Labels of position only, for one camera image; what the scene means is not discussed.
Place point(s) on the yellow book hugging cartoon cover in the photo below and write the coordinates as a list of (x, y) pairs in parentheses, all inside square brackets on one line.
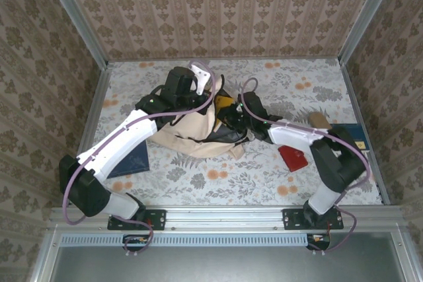
[(223, 102)]

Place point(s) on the beige fabric backpack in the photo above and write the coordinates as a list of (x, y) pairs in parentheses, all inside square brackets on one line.
[(185, 136)]

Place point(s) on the red wallet case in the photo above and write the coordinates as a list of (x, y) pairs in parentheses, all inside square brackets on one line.
[(294, 160)]

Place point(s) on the dark blue book plant drawing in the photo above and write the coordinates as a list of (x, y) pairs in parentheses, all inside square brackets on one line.
[(132, 163)]

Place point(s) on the dark blue book yellow label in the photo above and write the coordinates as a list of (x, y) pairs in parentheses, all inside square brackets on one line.
[(350, 128)]

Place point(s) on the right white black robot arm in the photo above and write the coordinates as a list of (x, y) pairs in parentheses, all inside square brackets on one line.
[(291, 135)]

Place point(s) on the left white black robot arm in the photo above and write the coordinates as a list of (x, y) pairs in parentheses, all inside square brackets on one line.
[(122, 140)]

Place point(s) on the floral patterned table cover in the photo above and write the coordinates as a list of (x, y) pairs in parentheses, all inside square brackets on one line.
[(231, 189)]

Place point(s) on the grey metal panel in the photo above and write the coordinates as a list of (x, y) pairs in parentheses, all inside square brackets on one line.
[(215, 265)]

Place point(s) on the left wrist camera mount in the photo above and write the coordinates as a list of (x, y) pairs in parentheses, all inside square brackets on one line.
[(200, 77)]

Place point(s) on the left aluminium side rail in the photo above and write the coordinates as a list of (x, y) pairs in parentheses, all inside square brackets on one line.
[(96, 110)]

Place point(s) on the aluminium side rail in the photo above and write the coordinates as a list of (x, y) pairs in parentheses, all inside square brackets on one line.
[(353, 97), (96, 110)]

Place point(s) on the right aluminium side rail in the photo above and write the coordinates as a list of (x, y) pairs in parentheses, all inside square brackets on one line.
[(353, 97)]

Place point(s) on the aluminium front frame rail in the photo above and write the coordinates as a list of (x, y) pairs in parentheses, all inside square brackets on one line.
[(224, 216)]

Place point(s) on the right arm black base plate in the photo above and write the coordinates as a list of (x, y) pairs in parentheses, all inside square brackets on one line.
[(291, 219)]

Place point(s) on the left aluminium corner post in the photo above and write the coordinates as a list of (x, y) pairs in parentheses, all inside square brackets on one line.
[(76, 18)]

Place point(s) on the aluminium corner post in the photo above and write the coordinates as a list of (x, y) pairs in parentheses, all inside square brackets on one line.
[(367, 14), (76, 18)]

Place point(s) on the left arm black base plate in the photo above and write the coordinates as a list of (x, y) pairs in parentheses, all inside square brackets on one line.
[(158, 220)]

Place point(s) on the right aluminium corner post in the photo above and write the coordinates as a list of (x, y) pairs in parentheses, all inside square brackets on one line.
[(367, 14)]

